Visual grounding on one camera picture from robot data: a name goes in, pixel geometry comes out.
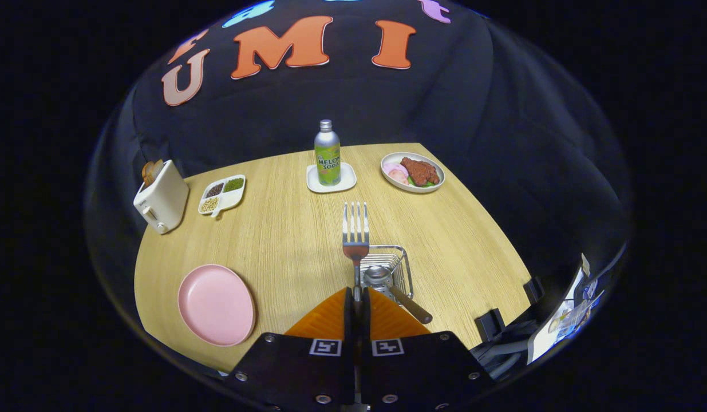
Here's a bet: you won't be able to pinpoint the black table clamp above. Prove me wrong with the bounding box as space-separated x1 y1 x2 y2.
523 277 546 304
475 309 505 342

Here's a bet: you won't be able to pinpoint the white divided snack dish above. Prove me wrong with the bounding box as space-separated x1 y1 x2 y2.
198 174 247 219

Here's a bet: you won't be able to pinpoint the pink plate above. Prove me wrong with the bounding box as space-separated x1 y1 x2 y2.
177 264 256 347

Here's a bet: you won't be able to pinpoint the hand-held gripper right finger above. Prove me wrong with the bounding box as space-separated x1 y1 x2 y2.
362 287 494 410

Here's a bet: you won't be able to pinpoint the green soda bottle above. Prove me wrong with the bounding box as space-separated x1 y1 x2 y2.
314 119 341 187

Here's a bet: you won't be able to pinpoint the metal fork with brown handle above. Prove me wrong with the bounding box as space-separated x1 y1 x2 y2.
342 201 370 303

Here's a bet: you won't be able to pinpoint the cream oval food plate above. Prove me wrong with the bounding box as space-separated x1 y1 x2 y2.
381 152 446 194

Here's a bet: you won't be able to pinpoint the brown bread slice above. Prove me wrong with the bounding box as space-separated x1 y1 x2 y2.
141 160 165 187

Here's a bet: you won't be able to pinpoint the red-brown fried meat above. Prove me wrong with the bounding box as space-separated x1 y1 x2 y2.
400 157 441 187

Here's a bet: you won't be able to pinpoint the cream toaster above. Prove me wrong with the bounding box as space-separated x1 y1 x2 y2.
133 160 190 235

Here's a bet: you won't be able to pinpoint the pink ham slices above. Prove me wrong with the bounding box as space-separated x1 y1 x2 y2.
383 162 410 185

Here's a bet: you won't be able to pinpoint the white printed board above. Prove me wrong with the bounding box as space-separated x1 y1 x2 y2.
528 255 606 365

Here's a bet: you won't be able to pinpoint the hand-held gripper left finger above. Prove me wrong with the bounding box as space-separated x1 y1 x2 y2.
227 287 355 408

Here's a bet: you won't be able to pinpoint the metal wire drainer basket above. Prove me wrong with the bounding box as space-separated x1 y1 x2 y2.
358 245 414 303

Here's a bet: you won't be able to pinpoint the white square coaster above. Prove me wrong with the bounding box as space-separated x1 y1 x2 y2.
306 163 358 194

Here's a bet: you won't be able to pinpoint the silver ladle spoon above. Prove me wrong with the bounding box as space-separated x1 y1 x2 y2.
363 266 433 325

